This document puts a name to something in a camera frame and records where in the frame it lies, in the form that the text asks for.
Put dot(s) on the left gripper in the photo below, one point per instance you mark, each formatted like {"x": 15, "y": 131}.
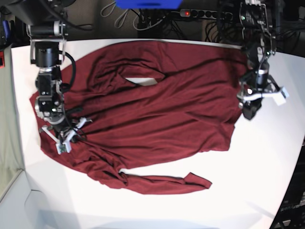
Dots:
{"x": 255, "y": 85}

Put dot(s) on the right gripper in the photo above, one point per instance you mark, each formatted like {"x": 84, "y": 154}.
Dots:
{"x": 64, "y": 129}

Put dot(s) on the dark red t-shirt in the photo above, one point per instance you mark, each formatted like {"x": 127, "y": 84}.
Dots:
{"x": 151, "y": 102}

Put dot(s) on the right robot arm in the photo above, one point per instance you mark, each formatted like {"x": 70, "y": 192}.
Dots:
{"x": 47, "y": 27}

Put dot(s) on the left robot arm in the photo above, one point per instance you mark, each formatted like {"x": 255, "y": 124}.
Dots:
{"x": 258, "y": 44}

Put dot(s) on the grey fabric side panel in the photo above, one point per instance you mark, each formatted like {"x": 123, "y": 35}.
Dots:
{"x": 11, "y": 159}

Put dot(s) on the black power strip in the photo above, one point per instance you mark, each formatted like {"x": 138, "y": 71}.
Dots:
{"x": 204, "y": 14}

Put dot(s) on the red and black device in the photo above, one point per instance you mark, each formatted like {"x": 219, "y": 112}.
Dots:
{"x": 2, "y": 59}

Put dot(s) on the blue box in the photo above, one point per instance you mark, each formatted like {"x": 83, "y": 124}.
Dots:
{"x": 148, "y": 4}

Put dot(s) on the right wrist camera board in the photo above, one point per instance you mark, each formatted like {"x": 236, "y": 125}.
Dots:
{"x": 64, "y": 147}

